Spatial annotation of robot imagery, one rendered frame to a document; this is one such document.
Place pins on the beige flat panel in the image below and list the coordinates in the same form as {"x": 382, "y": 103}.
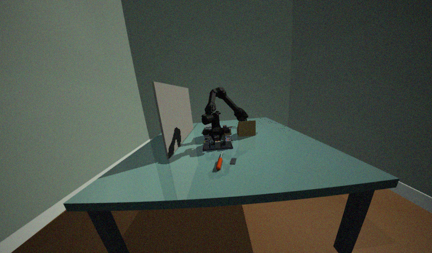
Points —
{"x": 174, "y": 113}

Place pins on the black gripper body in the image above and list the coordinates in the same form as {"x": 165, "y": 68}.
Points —
{"x": 210, "y": 132}

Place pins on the orange-handled screwdriver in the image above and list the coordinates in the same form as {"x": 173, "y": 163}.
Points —
{"x": 218, "y": 167}

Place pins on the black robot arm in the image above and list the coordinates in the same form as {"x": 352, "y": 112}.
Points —
{"x": 210, "y": 117}

